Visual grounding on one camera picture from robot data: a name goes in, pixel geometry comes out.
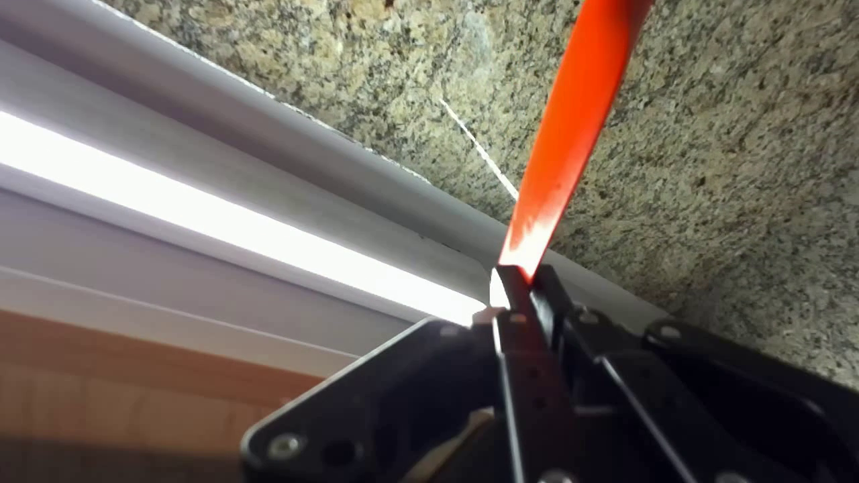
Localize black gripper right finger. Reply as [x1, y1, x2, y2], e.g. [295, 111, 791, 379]
[533, 265, 709, 483]

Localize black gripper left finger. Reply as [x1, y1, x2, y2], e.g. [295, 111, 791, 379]
[487, 265, 572, 483]

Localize orange ladle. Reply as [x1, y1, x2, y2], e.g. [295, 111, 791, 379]
[498, 0, 652, 282]

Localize under-cabinet light strip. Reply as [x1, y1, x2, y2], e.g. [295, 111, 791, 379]
[0, 111, 479, 323]

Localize wooden upper cabinets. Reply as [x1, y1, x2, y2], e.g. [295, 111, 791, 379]
[0, 312, 316, 483]

